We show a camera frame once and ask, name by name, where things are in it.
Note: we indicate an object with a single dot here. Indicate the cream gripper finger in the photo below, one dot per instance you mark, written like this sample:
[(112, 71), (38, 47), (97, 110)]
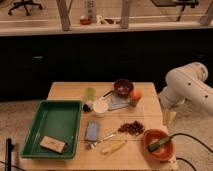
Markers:
[(168, 116)]

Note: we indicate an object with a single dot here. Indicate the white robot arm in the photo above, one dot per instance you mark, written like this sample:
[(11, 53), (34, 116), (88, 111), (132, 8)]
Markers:
[(185, 83)]

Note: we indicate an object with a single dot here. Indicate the white cup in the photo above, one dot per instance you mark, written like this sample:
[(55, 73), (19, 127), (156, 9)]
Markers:
[(100, 107)]

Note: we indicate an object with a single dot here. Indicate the dark small cup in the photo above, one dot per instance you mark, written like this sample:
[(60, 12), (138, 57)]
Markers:
[(87, 107)]

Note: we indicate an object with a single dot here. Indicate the green plastic cup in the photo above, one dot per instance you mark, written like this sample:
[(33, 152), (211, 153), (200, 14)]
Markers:
[(90, 93)]

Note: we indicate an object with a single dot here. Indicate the green cucumber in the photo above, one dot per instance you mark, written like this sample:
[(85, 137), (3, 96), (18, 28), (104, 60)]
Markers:
[(154, 146)]

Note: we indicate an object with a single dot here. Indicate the orange bowl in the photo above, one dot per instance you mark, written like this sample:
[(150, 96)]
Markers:
[(164, 152)]

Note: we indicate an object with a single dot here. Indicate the orange fruit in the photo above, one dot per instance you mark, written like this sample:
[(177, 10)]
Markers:
[(135, 95)]

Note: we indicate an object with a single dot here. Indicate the dark brown bowl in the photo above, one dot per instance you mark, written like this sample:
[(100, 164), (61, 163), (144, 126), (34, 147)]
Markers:
[(123, 87)]

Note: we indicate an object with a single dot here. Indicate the yellow banana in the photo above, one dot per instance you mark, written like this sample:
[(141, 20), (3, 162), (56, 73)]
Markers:
[(112, 148)]

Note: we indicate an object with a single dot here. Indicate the blue sponge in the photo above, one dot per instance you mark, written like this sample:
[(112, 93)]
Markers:
[(92, 131)]

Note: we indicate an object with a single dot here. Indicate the silver fork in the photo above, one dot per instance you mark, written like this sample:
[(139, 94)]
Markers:
[(92, 145)]

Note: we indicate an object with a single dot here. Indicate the green plastic tray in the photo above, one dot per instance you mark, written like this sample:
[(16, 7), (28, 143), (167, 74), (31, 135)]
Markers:
[(58, 119)]

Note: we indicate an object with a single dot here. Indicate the wooden block sponge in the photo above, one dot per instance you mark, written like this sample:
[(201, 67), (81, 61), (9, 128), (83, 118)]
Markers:
[(53, 144)]

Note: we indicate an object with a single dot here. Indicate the red object on shelf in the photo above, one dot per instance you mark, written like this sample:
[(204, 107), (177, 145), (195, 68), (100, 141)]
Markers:
[(85, 20)]

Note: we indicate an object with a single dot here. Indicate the office chair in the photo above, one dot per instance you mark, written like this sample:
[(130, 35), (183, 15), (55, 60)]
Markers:
[(25, 4)]

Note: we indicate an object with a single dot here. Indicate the spoon with dark handle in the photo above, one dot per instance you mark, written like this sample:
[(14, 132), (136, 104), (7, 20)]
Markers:
[(105, 95)]

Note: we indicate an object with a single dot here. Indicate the black stand post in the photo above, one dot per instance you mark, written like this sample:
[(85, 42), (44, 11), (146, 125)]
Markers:
[(8, 155)]

